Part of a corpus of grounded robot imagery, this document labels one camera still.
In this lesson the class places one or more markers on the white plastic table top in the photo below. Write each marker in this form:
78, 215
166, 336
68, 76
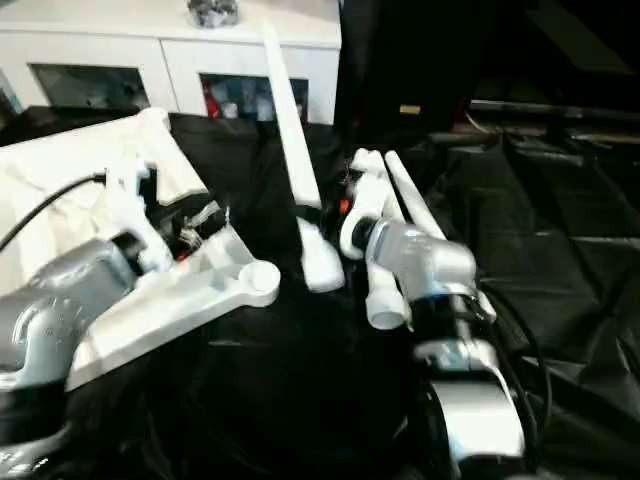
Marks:
50, 165

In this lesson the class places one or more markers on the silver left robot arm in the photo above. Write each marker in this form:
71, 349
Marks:
60, 290

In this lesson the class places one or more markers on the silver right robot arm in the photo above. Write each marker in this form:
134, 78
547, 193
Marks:
425, 250

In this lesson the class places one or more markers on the small yellow label tag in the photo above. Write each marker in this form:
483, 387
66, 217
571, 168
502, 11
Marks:
410, 109

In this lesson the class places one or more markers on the red white figure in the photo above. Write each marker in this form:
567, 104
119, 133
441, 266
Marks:
211, 100

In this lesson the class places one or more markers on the white glass-door cabinet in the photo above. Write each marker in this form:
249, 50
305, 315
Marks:
150, 50

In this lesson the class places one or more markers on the clear bag of black parts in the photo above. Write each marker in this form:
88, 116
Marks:
215, 12

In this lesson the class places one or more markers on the black work mat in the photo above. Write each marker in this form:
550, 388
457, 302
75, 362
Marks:
550, 250

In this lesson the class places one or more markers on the blue white striped pole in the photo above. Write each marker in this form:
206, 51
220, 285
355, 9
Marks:
12, 100

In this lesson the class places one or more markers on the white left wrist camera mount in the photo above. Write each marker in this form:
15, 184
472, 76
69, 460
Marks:
125, 200

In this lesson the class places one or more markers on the grey metal rail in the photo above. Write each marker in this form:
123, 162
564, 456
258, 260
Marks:
550, 110

